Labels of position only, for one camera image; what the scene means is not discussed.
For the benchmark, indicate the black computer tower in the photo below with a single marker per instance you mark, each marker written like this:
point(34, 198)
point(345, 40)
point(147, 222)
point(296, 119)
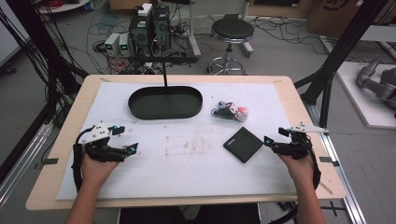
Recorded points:
point(161, 26)
point(140, 35)

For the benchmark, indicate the black round stool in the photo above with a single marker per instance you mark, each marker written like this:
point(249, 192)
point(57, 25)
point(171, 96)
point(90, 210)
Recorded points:
point(232, 29)

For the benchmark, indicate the white foam mat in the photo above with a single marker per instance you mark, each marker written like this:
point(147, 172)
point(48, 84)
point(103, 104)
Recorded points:
point(186, 174)

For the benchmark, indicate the black T-shaped stand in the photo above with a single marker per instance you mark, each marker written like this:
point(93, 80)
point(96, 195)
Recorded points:
point(163, 59)

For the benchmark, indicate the person's legs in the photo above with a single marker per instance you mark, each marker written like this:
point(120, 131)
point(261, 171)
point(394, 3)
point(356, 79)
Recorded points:
point(218, 214)

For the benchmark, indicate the black square flat case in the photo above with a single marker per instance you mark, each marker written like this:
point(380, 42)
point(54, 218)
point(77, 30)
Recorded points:
point(243, 144)

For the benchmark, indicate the cardboard box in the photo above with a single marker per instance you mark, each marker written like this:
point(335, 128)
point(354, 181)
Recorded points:
point(339, 14)

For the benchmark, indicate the white platform board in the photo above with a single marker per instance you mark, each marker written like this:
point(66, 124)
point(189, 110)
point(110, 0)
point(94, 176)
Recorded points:
point(361, 102)

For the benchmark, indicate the black metal frame post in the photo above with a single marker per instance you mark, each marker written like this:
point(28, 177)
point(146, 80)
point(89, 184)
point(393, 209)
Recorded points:
point(40, 40)
point(339, 53)

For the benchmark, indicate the black oval tray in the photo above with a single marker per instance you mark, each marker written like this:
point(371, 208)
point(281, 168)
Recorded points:
point(165, 104)

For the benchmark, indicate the wooden table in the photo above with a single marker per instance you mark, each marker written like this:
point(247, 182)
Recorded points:
point(314, 102)

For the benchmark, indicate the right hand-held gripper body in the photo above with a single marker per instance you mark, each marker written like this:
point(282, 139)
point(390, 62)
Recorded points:
point(295, 146)

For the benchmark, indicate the person's right hand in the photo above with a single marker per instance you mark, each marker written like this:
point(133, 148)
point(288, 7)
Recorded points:
point(298, 169)

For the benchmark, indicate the grey power supply unit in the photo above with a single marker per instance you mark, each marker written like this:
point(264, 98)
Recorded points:
point(111, 43)
point(124, 44)

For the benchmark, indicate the small toy figure cluster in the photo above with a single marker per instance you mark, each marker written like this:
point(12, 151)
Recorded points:
point(232, 111)

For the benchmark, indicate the white box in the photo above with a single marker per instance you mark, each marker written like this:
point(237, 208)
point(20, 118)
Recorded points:
point(145, 9)

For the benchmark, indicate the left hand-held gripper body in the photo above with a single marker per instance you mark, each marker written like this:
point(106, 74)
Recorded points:
point(99, 148)

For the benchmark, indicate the black tape strip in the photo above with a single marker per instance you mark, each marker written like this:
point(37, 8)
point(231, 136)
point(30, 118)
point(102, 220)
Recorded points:
point(328, 160)
point(49, 161)

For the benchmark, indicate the person's left hand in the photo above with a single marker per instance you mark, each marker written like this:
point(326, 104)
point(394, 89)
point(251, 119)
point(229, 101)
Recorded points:
point(98, 171)

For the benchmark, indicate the aluminium rail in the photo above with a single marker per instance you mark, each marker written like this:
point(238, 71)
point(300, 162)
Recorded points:
point(21, 168)
point(345, 174)

